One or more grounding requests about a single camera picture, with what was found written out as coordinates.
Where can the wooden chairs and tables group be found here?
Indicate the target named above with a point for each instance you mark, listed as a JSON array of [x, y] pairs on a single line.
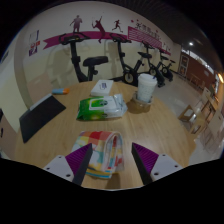
[[206, 123]]

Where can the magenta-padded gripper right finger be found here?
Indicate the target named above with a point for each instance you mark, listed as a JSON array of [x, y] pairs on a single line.
[[165, 166]]

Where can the white paper cup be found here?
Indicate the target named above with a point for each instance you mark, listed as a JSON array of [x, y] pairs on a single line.
[[146, 87]]

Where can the green wet wipes pack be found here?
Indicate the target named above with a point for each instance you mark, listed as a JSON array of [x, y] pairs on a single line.
[[100, 107]]

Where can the colourful checked cartoon towel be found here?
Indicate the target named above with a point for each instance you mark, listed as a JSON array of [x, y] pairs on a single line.
[[105, 150]]

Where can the black exercise bike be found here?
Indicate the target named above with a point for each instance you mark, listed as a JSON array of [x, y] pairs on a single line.
[[166, 71], [154, 71], [128, 75], [76, 63]]

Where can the round ceiling light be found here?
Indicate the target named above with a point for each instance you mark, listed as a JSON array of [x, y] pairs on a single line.
[[191, 43]]

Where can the white tissue pack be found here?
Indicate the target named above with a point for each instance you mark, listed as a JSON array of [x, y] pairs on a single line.
[[101, 88]]

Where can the wall poster group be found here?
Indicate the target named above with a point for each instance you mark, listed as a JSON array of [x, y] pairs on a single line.
[[34, 41]]

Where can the blue and orange tube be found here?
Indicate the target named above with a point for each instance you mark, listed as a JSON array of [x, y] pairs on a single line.
[[60, 91]]

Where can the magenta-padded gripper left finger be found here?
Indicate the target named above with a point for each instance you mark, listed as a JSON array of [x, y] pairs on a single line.
[[58, 166]]

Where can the clear glass dish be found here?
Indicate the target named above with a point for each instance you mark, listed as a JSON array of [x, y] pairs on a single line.
[[141, 104]]

